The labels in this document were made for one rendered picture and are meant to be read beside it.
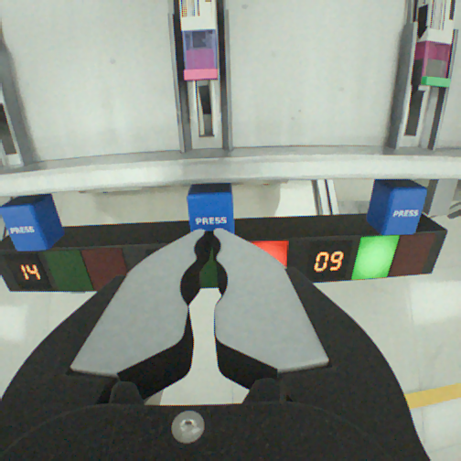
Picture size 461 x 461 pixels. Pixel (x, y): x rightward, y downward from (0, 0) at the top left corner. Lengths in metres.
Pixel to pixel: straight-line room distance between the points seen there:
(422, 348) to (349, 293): 0.31
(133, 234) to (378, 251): 0.17
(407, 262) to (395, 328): 0.77
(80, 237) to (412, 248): 0.24
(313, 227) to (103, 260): 0.15
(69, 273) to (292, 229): 0.16
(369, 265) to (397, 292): 0.79
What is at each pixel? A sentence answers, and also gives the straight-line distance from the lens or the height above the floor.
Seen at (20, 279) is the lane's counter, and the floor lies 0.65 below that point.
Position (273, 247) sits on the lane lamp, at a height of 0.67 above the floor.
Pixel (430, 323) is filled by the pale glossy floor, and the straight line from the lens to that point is 1.07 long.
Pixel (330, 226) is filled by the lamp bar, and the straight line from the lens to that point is 0.19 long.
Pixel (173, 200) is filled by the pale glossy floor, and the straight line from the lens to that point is 0.93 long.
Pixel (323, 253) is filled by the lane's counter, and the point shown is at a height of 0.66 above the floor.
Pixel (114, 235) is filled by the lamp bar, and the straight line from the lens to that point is 0.20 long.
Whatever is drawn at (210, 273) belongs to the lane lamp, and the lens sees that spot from 0.18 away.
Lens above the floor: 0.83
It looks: 74 degrees down
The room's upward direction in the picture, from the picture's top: straight up
